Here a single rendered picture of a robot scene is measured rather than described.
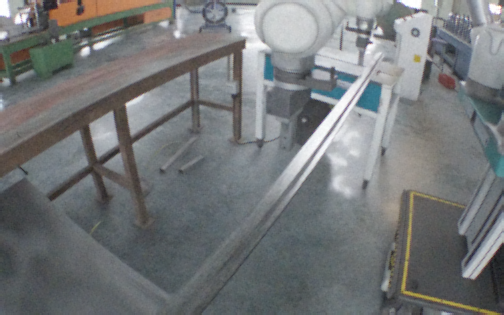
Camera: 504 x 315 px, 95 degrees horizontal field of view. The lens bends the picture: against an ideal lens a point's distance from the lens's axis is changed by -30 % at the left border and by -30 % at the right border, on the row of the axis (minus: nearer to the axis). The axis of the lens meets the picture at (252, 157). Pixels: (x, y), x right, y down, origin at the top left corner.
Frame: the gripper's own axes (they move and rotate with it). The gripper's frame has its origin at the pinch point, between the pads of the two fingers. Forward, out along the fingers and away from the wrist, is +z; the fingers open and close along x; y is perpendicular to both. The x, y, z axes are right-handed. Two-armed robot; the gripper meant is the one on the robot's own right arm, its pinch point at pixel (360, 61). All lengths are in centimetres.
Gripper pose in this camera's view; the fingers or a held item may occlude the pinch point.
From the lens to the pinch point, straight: 153.0
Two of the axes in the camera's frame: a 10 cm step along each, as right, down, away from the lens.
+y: 8.7, 2.9, -4.0
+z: -0.2, 8.4, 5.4
